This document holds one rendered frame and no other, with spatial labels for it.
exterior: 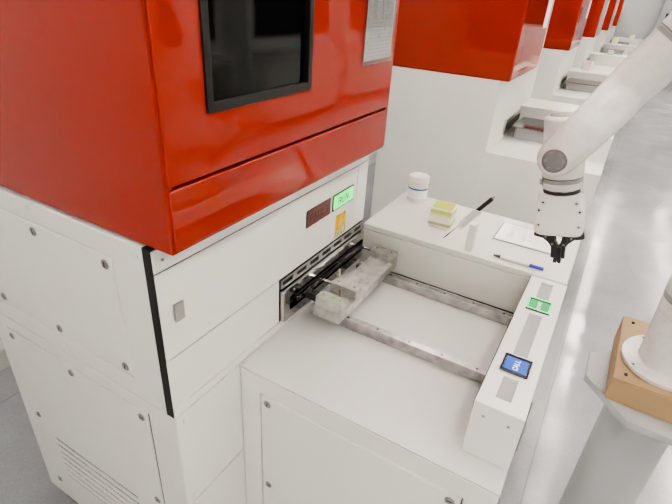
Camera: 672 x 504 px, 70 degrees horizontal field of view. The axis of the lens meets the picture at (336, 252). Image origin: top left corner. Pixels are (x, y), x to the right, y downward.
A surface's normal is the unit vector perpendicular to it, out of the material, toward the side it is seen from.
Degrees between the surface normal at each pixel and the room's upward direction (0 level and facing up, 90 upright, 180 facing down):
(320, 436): 90
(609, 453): 90
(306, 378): 0
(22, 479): 0
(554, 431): 0
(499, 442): 90
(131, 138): 90
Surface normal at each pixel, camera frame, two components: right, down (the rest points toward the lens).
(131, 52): -0.51, 0.40
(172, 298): 0.86, 0.29
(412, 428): 0.06, -0.87
